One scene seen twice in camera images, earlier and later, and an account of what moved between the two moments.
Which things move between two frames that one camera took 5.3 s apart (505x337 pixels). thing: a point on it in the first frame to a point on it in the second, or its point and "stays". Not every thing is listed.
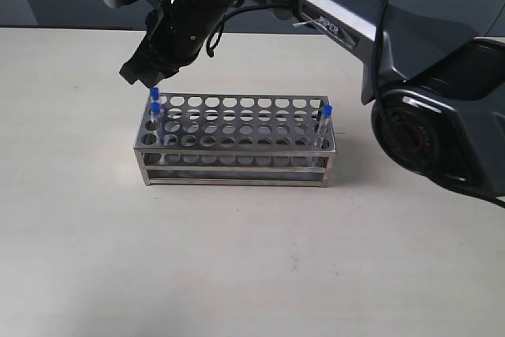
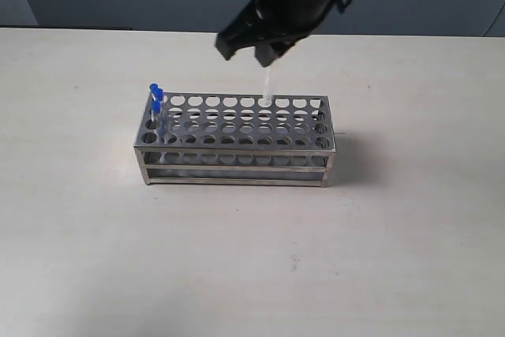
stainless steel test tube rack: (265, 140) stays
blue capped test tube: (155, 94) stays
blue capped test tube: (327, 117) to (267, 91)
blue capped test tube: (156, 117) stays
